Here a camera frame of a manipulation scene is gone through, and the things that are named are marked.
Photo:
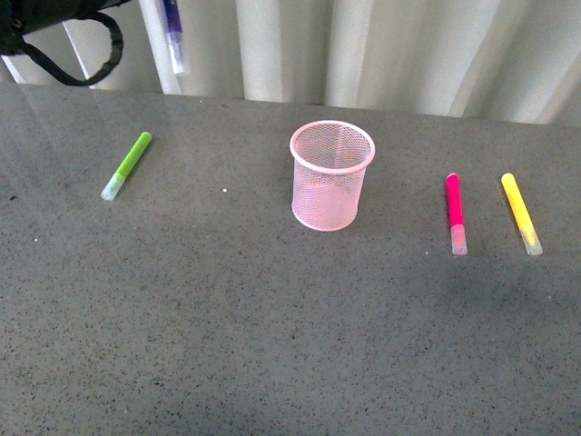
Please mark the pink pen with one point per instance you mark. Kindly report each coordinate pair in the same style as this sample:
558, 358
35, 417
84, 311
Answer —
456, 217

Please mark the purple pen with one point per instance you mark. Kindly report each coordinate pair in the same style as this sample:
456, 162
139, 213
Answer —
173, 31

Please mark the pink mesh cup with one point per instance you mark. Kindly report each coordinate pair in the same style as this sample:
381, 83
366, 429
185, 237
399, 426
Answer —
330, 162

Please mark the green pen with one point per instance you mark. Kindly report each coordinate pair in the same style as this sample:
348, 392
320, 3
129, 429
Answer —
125, 168

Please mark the yellow pen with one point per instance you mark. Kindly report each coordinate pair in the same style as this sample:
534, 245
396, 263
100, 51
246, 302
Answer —
521, 215

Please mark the white curtain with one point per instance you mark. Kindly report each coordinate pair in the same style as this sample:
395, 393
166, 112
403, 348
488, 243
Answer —
516, 61

